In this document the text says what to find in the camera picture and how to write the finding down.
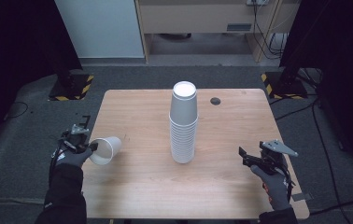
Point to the person's right hand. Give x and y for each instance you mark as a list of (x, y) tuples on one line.
[(275, 188)]

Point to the light wooden desk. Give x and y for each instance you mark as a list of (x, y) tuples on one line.
[(196, 18)]

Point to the black round table grommet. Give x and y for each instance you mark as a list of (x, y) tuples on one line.
[(215, 101)]

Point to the white panel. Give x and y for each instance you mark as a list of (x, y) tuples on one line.
[(100, 28)]

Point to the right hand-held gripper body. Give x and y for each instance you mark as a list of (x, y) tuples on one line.
[(272, 155)]

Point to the single white paper cup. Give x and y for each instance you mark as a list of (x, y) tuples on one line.
[(107, 149)]

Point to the striped black stand base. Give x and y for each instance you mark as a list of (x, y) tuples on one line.
[(72, 88), (285, 86)]

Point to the stack of white paper cups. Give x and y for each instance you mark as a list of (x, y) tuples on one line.
[(183, 124)]

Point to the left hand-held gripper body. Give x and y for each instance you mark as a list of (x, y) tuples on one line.
[(75, 138)]

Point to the person's left hand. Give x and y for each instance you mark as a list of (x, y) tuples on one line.
[(72, 158)]

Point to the grey label plate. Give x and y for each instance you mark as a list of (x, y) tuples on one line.
[(239, 27)]

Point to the white power strip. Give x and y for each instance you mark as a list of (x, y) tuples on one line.
[(256, 2)]

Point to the dark curtain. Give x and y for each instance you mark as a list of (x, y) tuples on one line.
[(16, 46), (342, 46)]

